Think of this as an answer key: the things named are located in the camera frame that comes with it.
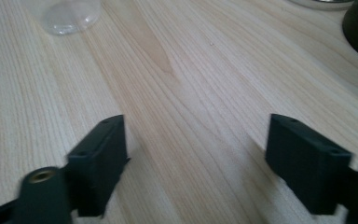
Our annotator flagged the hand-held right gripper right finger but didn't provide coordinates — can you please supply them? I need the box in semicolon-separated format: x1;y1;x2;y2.
264;113;354;217

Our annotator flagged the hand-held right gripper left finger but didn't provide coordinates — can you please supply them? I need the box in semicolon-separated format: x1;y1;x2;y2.
65;114;131;218

